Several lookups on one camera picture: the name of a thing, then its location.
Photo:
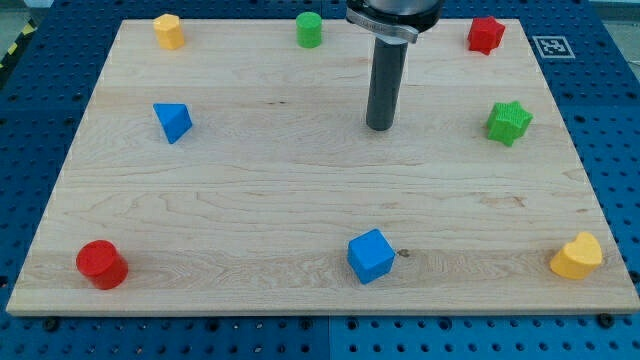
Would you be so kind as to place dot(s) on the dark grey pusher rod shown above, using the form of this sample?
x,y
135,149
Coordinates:
x,y
385,80

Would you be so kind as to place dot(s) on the red cylinder block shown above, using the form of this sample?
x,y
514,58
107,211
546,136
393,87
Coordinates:
x,y
102,265

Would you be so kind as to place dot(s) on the yellow heart block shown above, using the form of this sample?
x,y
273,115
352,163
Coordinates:
x,y
578,258

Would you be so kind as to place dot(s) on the wooden board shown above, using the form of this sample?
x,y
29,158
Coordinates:
x,y
251,211

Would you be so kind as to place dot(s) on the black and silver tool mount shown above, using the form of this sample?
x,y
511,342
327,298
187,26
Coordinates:
x,y
404,20

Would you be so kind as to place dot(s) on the blue cube block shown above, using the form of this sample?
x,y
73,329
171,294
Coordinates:
x,y
370,256

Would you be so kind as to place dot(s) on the green cylinder block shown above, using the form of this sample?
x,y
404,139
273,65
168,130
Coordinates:
x,y
308,29

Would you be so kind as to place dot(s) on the yellow hexagon block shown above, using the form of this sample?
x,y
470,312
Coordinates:
x,y
168,31

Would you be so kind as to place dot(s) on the fiducial marker tag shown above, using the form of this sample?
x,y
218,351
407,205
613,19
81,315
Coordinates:
x,y
553,47

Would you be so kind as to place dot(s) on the red star block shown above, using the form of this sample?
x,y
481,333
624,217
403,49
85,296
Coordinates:
x,y
485,34

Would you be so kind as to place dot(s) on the blue triangle block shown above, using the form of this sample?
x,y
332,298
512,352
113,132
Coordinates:
x,y
174,119

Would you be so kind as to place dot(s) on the green star block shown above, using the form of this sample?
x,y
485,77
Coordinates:
x,y
508,122

